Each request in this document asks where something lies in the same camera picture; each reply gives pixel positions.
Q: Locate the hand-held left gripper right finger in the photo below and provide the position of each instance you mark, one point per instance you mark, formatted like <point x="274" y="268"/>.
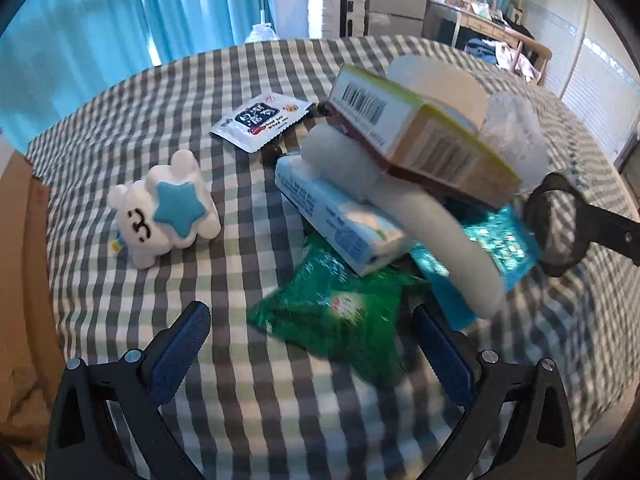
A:
<point x="445" y="355"/>

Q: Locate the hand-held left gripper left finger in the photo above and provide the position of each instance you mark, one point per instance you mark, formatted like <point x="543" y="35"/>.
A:
<point x="185" y="345"/>

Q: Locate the yellow cardboard carton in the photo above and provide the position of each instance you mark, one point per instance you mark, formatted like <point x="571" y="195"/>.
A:
<point x="400" y="125"/>

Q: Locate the grey white checked cloth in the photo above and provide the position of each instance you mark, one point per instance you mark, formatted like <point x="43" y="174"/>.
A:
<point x="150" y="110"/>

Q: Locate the clothes on chair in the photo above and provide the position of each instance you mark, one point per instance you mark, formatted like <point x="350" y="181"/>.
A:
<point x="500" y="52"/>

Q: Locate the teal glitter packet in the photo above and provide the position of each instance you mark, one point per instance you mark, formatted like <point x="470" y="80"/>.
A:
<point x="505" y="245"/>

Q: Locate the wooden desk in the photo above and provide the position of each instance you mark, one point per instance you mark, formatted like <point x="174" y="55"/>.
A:
<point x="500" y="27"/>

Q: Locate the white foam roll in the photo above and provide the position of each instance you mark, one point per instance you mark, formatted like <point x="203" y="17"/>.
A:
<point x="450" y="260"/>

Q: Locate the clear plastic cup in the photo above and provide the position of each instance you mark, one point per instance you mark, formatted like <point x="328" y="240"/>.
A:
<point x="515" y="135"/>

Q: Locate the light blue tissue pack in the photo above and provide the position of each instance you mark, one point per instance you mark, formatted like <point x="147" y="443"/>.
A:
<point x="330" y="210"/>

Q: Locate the green snack packet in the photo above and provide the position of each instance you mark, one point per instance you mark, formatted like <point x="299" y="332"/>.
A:
<point x="340" y="310"/>

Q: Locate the white plush toy blue star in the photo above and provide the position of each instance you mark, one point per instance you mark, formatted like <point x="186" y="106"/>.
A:
<point x="137" y="240"/>

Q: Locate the brown cardboard box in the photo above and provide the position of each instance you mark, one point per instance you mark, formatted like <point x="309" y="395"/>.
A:
<point x="20" y="260"/>

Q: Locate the white printed sachet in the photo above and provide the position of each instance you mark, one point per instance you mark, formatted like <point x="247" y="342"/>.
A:
<point x="260" y="120"/>

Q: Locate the white suitcase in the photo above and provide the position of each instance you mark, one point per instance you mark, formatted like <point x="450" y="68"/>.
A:
<point x="325" y="12"/>

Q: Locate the large clear water jug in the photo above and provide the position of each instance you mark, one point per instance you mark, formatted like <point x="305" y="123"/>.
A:
<point x="260" y="34"/>

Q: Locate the blue curtain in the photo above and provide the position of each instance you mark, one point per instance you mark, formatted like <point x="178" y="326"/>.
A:
<point x="150" y="0"/>

